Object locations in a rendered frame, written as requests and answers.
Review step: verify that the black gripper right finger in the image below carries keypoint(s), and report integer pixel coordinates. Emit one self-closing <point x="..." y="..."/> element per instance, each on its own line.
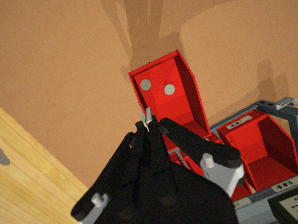
<point x="221" y="164"/>

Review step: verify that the red open-front bin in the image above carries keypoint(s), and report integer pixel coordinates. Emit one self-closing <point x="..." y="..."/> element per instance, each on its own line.
<point x="184" y="106"/>
<point x="175" y="158"/>
<point x="269" y="151"/>
<point x="239" y="192"/>

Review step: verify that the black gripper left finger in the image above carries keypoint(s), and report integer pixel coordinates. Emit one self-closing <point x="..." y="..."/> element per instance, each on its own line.
<point x="92" y="203"/>

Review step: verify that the dark green case with orange latches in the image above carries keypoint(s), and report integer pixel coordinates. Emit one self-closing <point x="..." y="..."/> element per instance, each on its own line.
<point x="285" y="207"/>

